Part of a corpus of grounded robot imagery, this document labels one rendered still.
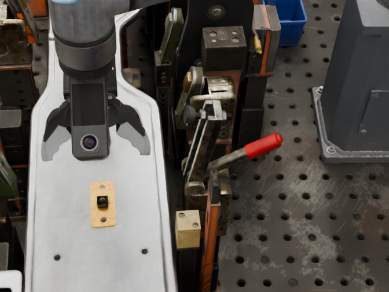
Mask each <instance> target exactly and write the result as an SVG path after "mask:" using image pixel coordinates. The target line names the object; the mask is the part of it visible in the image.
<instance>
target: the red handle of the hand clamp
mask: <svg viewBox="0 0 389 292"><path fill-rule="evenodd" d="M281 142H283V138H282V136H281V134H279V135H278V134H277V133H276V132H275V133H272V134H270V135H268V136H266V137H263V138H261V139H258V140H256V141H254V142H252V143H249V144H247V145H245V146H244V147H243V148H241V149H238V150H236V151H234V152H231V153H229V154H227V155H225V156H222V157H220V158H218V159H216V160H213V161H211V162H209V164H208V167H207V170H206V173H205V176H204V178H206V177H208V176H210V170H212V169H216V170H217V172H219V171H222V170H224V169H227V168H228V167H231V166H234V165H236V164H238V163H240V162H243V161H245V160H247V159H252V158H255V157H257V156H259V155H262V154H264V153H267V152H269V151H271V150H273V149H276V148H278V147H280V146H282V143H281ZM189 173H190V170H189V171H188V172H187V178H188V177H189Z"/></svg>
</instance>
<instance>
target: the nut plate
mask: <svg viewBox="0 0 389 292"><path fill-rule="evenodd" d="M101 186H104V187H105V189H104V190H100V189H99V188H100V187H101ZM101 198H104V199H105V202H103V203H101V202H100V199H101ZM90 203H91V226H92V227H93V228H101V227H113V226H115V225H116V211H115V189H114V182H113V181H100V182H92V183H91V184H90ZM103 217H105V218H106V219H107V220H106V222H101V221H100V220H101V218H103Z"/></svg>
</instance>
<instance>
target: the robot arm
mask: <svg viewBox="0 0 389 292"><path fill-rule="evenodd" d="M47 1H48V5H49V12H50V19H51V24H52V30H53V32H50V33H49V34H48V39H49V40H50V41H55V43H54V44H55V48H56V54H57V57H58V62H59V66H60V68H61V70H62V71H63V96H64V99H65V100H66V101H64V102H63V103H61V105H60V107H59V108H55V109H53V110H52V111H51V113H50V114H49V116H48V117H47V120H46V126H45V133H44V135H43V139H42V145H41V156H42V160H43V161H44V162H47V161H50V160H53V155H54V154H55V153H56V152H58V150H59V146H60V145H61V144H62V143H64V142H66V141H68V140H69V139H70V138H71V144H72V154H73V156H74V157H75V158H76V159H77V160H79V161H91V160H104V159H106V158H107V157H108V156H109V127H112V126H114V125H116V134H117V135H118V136H119V137H121V138H124V139H126V140H129V141H130V142H131V145H132V146H133V147H134V148H136V149H138V150H139V152H140V155H150V154H151V143H150V140H149V137H148V135H147V133H146V130H145V129H144V125H143V122H142V118H141V114H140V112H139V110H138V109H136V107H132V106H130V105H127V104H123V103H122V102H121V101H120V100H119V99H117V98H116V97H117V96H118V88H117V78H116V61H115V54H116V49H117V45H116V27H115V16H116V15H119V14H123V13H127V12H130V11H134V10H137V9H141V8H145V7H148V6H152V5H156V4H158V3H162V2H167V1H170V0H47ZM112 68H113V69H112Z"/></svg>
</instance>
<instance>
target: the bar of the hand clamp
mask: <svg viewBox="0 0 389 292"><path fill-rule="evenodd" d="M195 119H198V120H199V122H198V125H197V129H196V132H195V135H194V139H193V142H192V146H191V148H190V152H189V156H188V159H187V162H186V165H185V169H184V173H183V177H187V172H188V171H189V170H190V173H189V177H188V180H187V183H189V182H192V181H200V182H203V179H204V176H205V173H206V170H207V167H208V164H209V161H210V159H211V155H212V152H213V150H214V147H215V143H216V140H217V138H218V135H219V132H220V129H221V126H222V124H225V122H226V121H232V114H227V113H226V111H225V110H222V108H221V102H220V101H219V100H205V102H204V105H203V109H200V112H196V111H195V108H194V107H193V105H187V106H186V107H185V109H184V123H185V124H186V125H187V126H192V124H194V122H195Z"/></svg>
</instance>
